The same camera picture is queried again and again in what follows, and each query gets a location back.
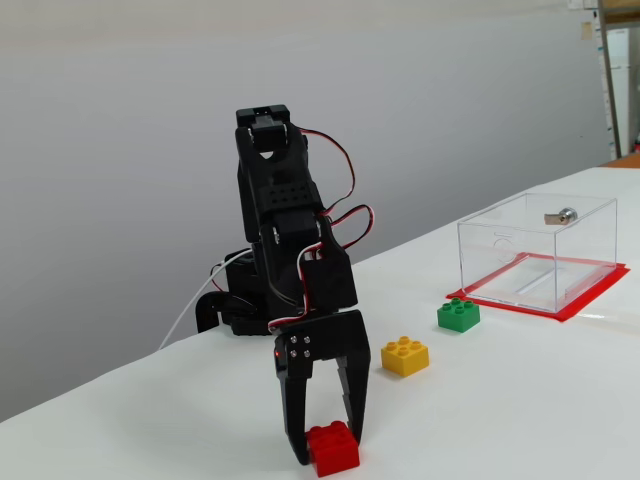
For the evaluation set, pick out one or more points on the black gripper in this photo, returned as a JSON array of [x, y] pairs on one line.
[[336, 339]]

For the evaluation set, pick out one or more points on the red lego brick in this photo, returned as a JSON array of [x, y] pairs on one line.
[[332, 450]]

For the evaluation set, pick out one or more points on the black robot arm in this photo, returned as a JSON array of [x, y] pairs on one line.
[[280, 200]]

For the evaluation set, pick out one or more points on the yellow lego brick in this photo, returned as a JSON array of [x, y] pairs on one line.
[[405, 357]]

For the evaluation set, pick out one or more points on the green lego brick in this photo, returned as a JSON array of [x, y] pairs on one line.
[[457, 315]]

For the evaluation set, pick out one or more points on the transparent plastic box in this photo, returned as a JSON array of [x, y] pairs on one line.
[[510, 250]]

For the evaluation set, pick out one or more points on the metal box lock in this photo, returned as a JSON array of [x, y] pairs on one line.
[[565, 216]]

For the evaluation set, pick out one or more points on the black table clamp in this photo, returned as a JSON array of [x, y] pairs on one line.
[[205, 315]]

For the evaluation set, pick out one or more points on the brown wooden table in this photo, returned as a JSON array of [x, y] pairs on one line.
[[625, 161]]

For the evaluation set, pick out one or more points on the white refrigerator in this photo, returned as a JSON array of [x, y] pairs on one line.
[[619, 90]]

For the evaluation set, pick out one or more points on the yellow paper note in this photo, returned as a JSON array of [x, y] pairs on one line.
[[585, 30]]

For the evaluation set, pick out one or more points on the red tape frame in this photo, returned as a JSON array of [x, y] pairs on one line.
[[590, 295]]

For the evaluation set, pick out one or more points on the wooden post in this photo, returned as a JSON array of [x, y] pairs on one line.
[[607, 75]]

